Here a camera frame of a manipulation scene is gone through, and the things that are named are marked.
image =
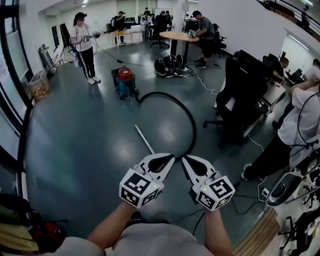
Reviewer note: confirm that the grey plastic shell device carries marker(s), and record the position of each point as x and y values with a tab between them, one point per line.
285	186

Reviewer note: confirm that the black helmet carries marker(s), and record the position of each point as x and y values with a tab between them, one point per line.
180	60
160	66
168	61
174	60

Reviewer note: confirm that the tan cloth bag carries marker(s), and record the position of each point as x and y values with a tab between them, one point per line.
15	237

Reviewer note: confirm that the box of yellow toys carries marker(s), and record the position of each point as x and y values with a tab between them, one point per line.
38	90

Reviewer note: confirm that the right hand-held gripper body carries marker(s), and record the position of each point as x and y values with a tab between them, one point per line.
216	192

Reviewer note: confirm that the dark backpack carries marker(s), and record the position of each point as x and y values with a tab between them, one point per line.
15	207

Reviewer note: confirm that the folded grey trolley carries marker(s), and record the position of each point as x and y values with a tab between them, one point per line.
46	58

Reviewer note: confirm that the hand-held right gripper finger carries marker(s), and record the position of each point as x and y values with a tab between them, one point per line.
206	166
190	176

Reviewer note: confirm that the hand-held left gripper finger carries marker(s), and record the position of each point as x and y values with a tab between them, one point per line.
167	171
150	157

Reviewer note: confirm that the silver metal vacuum wand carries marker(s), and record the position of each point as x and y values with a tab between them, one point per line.
144	138

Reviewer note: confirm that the wooden bench table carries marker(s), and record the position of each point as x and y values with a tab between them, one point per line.
125	33

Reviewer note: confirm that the person's left forearm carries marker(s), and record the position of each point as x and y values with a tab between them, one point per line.
110	222

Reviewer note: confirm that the small black office chair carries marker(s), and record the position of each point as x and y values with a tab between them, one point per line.
160	27
300	230

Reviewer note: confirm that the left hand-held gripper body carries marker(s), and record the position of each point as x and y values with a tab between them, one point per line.
140	187

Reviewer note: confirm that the person's right forearm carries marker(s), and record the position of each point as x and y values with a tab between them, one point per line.
217	232

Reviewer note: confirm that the person's grey shirt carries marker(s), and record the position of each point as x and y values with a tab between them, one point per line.
155	240

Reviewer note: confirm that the red bag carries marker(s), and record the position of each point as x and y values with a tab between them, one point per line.
47	236

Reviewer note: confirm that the red and teal vacuum cleaner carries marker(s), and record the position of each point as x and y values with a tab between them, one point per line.
125	82

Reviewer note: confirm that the white power strip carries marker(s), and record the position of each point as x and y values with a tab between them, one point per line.
265	192

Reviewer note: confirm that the large black office chair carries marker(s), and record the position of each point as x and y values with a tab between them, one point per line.
240	95

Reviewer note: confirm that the round wooden table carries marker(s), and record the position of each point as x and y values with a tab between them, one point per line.
175	35

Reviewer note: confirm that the white desk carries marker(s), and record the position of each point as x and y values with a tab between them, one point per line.
273	93

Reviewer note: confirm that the wooden slatted platform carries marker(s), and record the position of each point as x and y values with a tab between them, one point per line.
260	232

